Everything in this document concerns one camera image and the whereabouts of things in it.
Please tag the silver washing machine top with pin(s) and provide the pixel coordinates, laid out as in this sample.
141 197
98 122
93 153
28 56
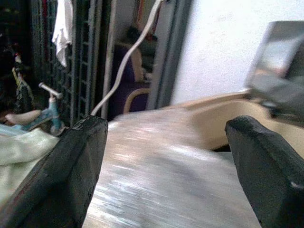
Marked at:
161 175

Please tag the grey metal grille door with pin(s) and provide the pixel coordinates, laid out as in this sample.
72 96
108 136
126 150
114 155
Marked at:
71 61

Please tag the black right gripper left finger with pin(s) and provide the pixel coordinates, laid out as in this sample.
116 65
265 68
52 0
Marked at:
59 175

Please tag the purple wooden armchair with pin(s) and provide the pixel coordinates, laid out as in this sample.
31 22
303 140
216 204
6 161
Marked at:
131 78

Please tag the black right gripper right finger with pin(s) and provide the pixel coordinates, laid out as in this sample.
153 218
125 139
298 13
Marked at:
268 171

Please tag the blue child scooter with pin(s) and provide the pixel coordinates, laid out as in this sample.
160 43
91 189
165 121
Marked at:
45 111

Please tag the white hanging cloth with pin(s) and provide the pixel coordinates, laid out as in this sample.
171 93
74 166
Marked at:
62 28

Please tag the pale green cloth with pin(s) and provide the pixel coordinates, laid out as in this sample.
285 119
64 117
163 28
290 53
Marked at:
21 156

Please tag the grey door frame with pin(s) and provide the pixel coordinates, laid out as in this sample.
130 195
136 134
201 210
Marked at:
169 52

